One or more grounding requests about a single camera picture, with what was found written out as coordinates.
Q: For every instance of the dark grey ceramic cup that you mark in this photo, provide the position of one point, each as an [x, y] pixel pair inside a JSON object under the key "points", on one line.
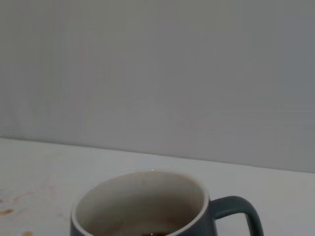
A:
{"points": [[229, 209]]}

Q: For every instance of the dark coffee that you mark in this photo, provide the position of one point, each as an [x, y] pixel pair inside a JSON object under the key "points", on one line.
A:
{"points": [[160, 234]]}

